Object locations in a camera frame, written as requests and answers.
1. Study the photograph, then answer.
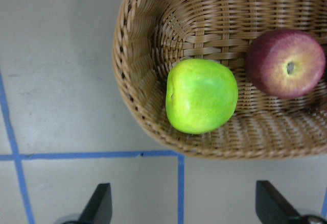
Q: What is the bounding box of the woven wicker basket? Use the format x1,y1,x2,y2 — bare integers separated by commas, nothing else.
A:
113,0,326,159

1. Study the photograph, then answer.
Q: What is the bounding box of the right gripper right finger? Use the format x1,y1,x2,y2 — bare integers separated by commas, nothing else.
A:
255,180,303,224

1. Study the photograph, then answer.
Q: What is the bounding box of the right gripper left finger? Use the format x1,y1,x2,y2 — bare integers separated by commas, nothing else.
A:
78,183,112,224

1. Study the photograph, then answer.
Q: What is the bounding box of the dark red apple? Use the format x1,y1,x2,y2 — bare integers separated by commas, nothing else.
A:
244,29,326,99

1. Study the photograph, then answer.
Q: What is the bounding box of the green apple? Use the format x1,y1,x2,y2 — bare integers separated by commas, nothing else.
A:
166,59,238,134

